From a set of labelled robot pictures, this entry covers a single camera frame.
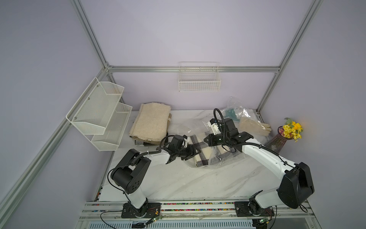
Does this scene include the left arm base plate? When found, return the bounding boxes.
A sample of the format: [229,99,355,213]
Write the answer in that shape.
[121,202,161,219]

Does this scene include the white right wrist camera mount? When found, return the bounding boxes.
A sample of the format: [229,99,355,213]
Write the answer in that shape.
[208,118,221,135]

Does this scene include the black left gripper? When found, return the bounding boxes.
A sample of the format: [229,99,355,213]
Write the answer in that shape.
[176,144,201,161]

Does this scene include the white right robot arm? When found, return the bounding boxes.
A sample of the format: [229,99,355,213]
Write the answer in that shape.
[204,108,315,216]

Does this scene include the white wire wall basket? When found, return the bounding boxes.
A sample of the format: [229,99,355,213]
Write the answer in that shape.
[178,62,221,92]

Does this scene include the cream black plaid scarf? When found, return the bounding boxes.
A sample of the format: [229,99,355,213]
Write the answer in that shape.
[185,133,246,169]

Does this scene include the cream knitted gloves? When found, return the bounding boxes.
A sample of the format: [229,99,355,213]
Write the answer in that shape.
[238,117,272,136]

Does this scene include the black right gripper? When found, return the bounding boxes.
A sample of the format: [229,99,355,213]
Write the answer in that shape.
[203,133,230,147]

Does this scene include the white two-tier mesh shelf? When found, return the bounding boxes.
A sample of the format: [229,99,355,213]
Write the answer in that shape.
[66,78,132,151]

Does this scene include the small bag with green item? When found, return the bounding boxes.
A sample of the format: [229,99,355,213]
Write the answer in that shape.
[223,97,252,123]

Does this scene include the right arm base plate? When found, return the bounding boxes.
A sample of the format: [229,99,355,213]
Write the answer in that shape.
[234,201,275,217]

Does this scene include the clear plastic vacuum bag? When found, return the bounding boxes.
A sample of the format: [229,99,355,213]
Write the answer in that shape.
[177,97,272,169]

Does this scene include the plain beige knit scarf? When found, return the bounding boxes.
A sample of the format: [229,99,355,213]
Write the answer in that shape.
[129,103,171,145]

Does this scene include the dark glass flower vase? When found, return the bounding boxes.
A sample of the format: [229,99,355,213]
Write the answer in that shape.
[264,126,292,154]

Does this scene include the yellow flower bouquet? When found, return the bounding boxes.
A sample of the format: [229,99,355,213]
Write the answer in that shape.
[281,117,303,142]

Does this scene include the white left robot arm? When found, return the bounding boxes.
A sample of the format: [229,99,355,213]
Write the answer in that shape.
[107,135,202,215]

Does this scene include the aluminium frame rails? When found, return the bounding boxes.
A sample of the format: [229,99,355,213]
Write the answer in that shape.
[0,0,324,227]

